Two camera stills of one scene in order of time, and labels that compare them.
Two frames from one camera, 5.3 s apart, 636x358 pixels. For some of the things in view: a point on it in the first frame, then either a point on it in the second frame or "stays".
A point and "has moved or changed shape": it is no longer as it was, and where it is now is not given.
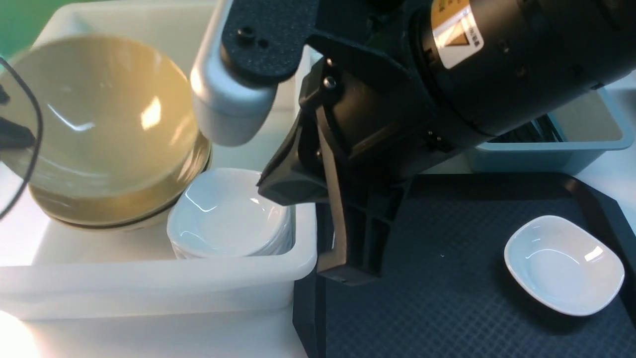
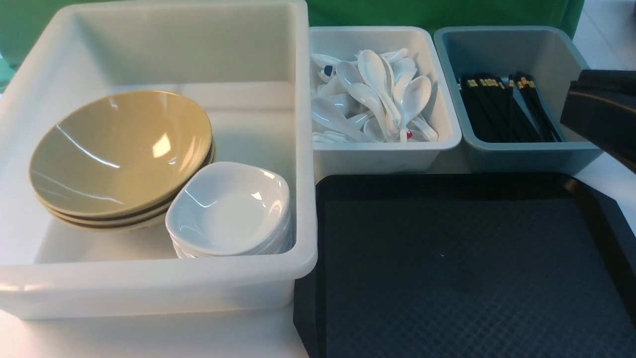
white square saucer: (562, 265) -> (228, 208)
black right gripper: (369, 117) -> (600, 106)
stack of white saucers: (223, 213) stays
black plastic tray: (445, 291) stays
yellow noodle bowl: (117, 143) has moved or changed shape
